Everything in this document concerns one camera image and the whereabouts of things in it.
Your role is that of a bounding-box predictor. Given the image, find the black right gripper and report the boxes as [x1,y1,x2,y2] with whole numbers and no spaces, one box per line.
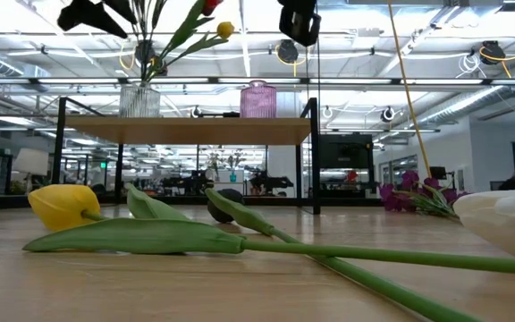
[276,0,323,48]

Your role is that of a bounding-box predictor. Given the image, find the grass sprig with white blossoms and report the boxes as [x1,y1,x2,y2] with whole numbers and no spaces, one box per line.
[130,0,169,84]

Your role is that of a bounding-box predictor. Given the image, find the yellow artificial tulip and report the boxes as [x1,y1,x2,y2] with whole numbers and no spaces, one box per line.
[149,21,235,81]
[21,182,515,277]

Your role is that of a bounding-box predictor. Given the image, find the bright red artificial tulip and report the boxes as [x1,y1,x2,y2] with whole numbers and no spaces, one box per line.
[145,0,223,84]

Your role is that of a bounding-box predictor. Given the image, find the clear ribbed glass vase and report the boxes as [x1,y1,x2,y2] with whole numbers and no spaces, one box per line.
[118,81,162,119]

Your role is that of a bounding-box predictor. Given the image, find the pink ribbed glass vase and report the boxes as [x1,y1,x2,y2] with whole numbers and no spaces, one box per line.
[239,79,278,119]

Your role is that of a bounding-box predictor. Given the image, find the purple artificial flower bunch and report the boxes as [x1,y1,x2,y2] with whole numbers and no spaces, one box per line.
[376,169,471,221]

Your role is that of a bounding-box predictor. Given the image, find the white artificial tulip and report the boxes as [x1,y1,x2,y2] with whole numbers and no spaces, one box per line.
[452,189,515,262]

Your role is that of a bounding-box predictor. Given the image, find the black monitor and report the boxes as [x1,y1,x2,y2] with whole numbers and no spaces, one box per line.
[318,132,376,171]

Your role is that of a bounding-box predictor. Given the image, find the white lampshade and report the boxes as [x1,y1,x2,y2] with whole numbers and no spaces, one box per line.
[13,148,50,177]

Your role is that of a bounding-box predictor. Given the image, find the wooden shelf with black frame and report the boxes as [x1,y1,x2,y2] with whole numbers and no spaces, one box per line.
[50,96,322,216]

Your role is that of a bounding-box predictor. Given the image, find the yellow hanging cable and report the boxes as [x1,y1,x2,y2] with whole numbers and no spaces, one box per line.
[385,0,434,179]

